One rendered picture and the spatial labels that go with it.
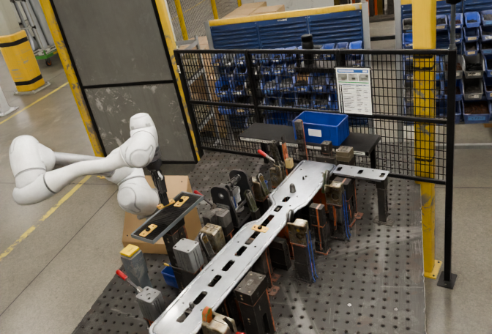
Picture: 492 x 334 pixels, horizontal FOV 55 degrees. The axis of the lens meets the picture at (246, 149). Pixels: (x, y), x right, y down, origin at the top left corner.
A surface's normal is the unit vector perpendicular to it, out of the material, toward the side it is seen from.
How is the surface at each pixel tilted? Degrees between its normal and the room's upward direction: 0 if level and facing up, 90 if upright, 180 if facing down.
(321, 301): 0
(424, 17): 90
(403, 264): 0
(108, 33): 90
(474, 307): 0
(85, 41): 90
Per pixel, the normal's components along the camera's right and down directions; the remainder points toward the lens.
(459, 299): -0.18, -0.88
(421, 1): -0.52, 0.47
